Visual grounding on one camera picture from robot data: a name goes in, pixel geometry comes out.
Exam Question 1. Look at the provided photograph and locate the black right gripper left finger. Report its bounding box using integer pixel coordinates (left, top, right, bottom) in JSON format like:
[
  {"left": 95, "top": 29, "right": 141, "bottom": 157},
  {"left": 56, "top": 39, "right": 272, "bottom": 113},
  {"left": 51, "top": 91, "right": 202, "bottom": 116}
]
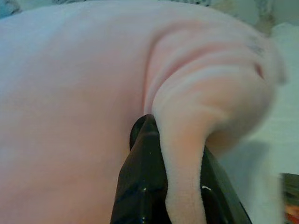
[{"left": 109, "top": 114, "right": 171, "bottom": 224}]

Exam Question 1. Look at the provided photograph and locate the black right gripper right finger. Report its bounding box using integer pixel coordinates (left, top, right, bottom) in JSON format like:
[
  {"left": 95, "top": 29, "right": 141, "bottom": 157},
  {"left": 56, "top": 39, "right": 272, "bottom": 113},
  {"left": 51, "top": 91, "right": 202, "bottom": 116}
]
[{"left": 200, "top": 144, "right": 252, "bottom": 224}]

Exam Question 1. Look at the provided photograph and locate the pink pillow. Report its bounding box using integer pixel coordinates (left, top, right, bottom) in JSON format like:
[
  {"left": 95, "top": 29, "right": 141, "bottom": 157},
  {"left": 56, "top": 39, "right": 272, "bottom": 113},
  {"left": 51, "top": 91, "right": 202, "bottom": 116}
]
[{"left": 0, "top": 0, "right": 289, "bottom": 224}]

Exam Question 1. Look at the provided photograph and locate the white sheet bed mattress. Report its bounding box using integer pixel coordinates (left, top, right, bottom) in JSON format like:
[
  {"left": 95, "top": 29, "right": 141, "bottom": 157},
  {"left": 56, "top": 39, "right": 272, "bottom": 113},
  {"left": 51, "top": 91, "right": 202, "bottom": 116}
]
[{"left": 230, "top": 22, "right": 299, "bottom": 224}]

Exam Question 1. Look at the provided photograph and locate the dark cover book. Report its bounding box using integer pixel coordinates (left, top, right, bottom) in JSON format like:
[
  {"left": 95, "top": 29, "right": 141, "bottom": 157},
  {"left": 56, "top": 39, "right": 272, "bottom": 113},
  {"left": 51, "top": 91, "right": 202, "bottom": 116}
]
[{"left": 279, "top": 172, "right": 299, "bottom": 224}]

